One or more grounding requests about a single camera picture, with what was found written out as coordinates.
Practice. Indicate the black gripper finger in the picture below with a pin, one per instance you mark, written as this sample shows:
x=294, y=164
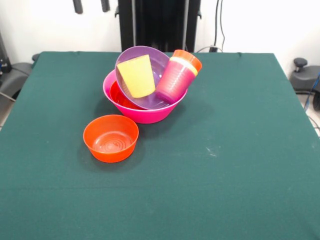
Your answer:
x=78, y=6
x=105, y=5

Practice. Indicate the purple cup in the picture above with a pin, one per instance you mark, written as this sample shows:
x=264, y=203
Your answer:
x=173, y=80

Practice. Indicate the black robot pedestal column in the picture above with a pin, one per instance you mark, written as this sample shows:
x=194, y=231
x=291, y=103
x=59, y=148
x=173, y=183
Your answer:
x=160, y=20

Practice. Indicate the small orange bowl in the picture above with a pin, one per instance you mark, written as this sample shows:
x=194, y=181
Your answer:
x=111, y=153

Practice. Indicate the dark green tablecloth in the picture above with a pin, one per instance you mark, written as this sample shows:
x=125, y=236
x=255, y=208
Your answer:
x=160, y=200

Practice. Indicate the large orange bowl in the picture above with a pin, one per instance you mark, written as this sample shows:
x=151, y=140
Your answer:
x=116, y=96

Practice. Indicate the large pink bowl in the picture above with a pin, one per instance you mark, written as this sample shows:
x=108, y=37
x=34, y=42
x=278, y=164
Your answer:
x=147, y=116

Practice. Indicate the orange cup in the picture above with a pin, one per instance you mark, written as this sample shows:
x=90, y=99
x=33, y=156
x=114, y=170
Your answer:
x=190, y=57

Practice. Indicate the purple bowl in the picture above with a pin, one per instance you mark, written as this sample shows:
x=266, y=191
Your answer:
x=157, y=65

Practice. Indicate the pale yellow cup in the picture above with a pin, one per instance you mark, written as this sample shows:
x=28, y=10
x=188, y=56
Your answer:
x=137, y=77

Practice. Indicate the bright yellow cup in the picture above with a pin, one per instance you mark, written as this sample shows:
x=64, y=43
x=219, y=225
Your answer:
x=187, y=63

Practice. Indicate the black pedestal foot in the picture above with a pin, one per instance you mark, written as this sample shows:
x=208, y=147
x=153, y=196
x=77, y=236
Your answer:
x=305, y=77
x=15, y=75

